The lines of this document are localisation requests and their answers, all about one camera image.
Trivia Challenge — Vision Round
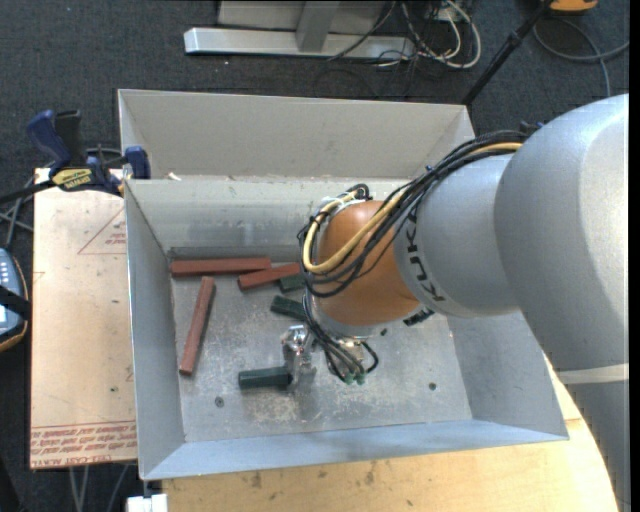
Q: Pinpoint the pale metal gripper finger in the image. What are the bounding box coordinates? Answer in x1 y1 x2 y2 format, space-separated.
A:
288 351 318 392
281 324 314 360

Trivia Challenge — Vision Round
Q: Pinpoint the red-brown flat block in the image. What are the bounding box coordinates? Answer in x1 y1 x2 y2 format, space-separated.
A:
169 257 273 278
179 276 217 377
237 262 302 292

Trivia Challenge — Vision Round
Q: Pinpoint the grey metal bin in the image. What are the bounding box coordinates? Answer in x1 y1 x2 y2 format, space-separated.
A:
117 88 570 482

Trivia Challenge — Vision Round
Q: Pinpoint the brown cardboard board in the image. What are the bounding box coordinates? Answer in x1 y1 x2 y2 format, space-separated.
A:
29 168 139 471

